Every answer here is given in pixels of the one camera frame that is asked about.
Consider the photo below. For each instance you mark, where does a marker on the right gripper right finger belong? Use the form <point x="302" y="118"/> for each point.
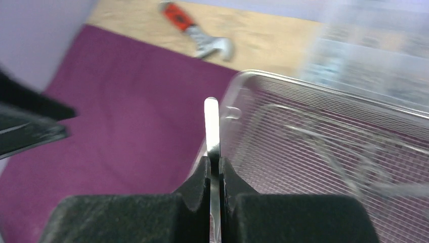
<point x="249" y="216"/>

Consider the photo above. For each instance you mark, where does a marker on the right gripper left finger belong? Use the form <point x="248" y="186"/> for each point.
<point x="180" y="216"/>

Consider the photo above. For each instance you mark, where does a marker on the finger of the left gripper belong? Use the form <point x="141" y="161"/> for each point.
<point x="28" y="118"/>

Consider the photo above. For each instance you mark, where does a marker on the metal wire mesh tray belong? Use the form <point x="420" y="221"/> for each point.
<point x="396" y="219"/>

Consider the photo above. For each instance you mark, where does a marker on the purple cloth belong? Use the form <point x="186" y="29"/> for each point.
<point x="139" y="127"/>

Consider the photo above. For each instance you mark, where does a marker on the steel scalpel handle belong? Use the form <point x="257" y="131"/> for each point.
<point x="212" y="137"/>

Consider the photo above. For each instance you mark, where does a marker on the clear plastic compartment box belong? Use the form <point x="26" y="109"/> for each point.
<point x="377" y="49"/>

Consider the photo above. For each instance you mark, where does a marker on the steel surgical scissors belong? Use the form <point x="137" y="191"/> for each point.
<point x="326" y="154"/>

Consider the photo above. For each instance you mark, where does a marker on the orange handled adjustable wrench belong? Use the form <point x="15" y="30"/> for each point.
<point x="206" y="44"/>

